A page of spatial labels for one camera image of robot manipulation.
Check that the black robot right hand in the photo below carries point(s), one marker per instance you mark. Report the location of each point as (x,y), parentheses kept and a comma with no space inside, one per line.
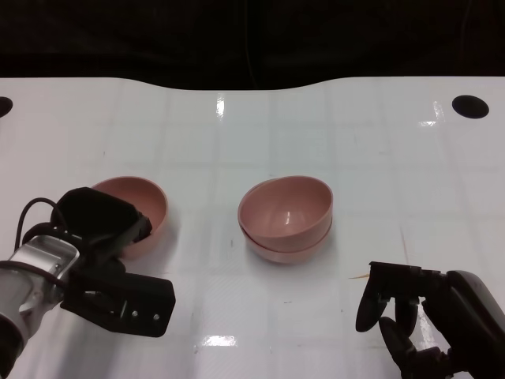
(469,316)

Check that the black round table grommet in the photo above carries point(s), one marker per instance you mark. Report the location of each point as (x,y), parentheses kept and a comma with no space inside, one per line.
(470,106)
(4,106)

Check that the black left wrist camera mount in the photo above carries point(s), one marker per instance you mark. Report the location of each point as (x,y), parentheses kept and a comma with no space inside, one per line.
(134,300)

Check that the pink plastic bowl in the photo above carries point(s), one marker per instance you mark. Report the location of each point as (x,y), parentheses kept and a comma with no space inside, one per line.
(146,197)
(284,213)
(280,256)

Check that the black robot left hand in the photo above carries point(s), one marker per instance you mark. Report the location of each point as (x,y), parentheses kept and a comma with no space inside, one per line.
(94,221)

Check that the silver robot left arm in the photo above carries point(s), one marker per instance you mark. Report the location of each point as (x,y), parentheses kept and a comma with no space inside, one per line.
(35,268)

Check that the black backdrop cloth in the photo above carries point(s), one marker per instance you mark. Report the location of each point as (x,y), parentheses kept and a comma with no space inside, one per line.
(158,35)

